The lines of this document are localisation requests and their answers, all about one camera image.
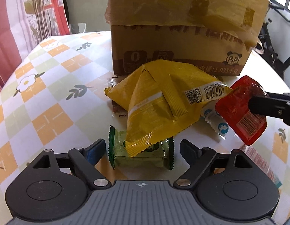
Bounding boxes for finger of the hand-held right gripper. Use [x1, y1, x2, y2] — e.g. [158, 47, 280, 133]
[262, 91, 290, 104]
[249, 95, 290, 126]

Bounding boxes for white blue-dotted packet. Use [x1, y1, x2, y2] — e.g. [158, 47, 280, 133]
[201, 100, 230, 141]

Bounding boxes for clear pink printed packet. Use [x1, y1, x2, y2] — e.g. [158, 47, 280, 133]
[238, 142, 283, 188]

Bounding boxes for clear brown printed wrapper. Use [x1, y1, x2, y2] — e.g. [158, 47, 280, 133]
[107, 77, 129, 118]

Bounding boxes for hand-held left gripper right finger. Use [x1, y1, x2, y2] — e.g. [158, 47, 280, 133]
[175, 139, 260, 188]

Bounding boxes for brown cardboard box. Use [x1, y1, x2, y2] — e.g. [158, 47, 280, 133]
[105, 0, 272, 77]

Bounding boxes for printed wall cloth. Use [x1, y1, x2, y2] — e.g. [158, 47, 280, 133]
[0, 0, 71, 95]

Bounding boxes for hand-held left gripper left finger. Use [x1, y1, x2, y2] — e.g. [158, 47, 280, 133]
[25, 138, 111, 188]

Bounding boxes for checked floral tablecloth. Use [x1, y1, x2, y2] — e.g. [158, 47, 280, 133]
[0, 30, 290, 218]

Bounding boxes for black exercise bike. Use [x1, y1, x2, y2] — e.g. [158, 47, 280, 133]
[254, 0, 290, 78]

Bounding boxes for red snack packet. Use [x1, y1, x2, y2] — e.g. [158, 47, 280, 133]
[215, 75, 270, 146]

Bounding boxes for yellow snack packet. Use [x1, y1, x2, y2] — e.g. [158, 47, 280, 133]
[104, 59, 233, 158]

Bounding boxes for small green biscuit packet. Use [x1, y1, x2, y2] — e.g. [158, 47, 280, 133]
[108, 126, 175, 170]

